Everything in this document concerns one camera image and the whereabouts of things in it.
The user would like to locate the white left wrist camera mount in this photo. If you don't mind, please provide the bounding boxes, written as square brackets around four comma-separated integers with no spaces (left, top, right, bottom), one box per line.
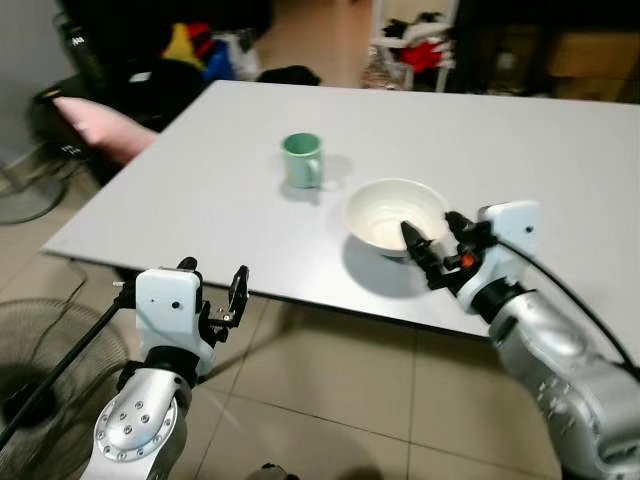
[134,267,217,378]

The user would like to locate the black chair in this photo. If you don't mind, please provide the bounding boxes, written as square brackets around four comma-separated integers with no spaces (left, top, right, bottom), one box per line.
[28,58,217,187]
[256,65,324,88]

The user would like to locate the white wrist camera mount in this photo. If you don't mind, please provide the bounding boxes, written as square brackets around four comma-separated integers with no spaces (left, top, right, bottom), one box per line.
[468,200,543,305]
[134,267,217,378]

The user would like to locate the dark cabinet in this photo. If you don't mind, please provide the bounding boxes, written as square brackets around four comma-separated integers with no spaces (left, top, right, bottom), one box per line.
[450,0,640,103]

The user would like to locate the yellow cloth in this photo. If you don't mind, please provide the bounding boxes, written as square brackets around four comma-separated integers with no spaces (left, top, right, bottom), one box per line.
[162,22,205,70]

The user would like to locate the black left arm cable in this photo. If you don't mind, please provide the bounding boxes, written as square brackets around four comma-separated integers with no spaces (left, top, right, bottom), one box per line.
[0,286,138,453]

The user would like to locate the pink pillow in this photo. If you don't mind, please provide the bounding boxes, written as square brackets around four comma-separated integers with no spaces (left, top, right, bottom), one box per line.
[52,96,160,167]

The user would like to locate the black garment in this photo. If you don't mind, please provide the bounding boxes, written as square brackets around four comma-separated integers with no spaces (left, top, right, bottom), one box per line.
[382,13,447,42]

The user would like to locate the black chair back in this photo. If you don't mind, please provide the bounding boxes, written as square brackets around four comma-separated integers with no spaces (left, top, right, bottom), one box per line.
[256,65,324,88]

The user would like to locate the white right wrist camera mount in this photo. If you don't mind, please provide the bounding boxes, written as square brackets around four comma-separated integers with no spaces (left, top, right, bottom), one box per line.
[468,200,543,305]

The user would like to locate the black bag with white print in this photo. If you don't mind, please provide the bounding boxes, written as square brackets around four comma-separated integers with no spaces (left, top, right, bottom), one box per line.
[55,8,107,97]

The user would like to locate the white rack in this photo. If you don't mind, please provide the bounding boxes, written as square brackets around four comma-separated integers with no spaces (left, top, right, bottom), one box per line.
[368,0,462,94]

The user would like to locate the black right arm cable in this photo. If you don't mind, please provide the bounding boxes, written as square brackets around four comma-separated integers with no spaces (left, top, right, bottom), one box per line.
[492,234,640,373]

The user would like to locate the red garment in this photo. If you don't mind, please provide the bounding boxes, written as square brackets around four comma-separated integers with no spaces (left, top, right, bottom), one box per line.
[399,40,447,74]

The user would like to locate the blue cloth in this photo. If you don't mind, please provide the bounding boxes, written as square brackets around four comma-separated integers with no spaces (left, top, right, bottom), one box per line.
[204,44,237,82]

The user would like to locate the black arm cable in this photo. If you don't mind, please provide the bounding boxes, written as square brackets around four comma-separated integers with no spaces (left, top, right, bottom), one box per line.
[0,286,138,453]
[492,234,640,373]

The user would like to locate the green ceramic mug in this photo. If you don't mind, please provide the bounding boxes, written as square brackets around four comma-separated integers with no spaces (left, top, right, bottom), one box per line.
[281,132,326,191]

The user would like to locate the white ceramic bowl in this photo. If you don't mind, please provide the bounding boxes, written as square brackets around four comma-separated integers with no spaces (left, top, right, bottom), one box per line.
[344,178,452,258]

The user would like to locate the grey floor fan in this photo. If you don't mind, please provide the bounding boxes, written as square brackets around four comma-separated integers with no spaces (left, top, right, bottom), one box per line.
[0,158,73,227]

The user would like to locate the brown cardboard box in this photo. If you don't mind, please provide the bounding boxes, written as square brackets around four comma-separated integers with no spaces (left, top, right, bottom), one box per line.
[547,32,640,82]

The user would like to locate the red cloth on pile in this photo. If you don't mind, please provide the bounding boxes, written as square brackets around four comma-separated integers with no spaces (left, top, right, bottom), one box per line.
[186,22,217,59]

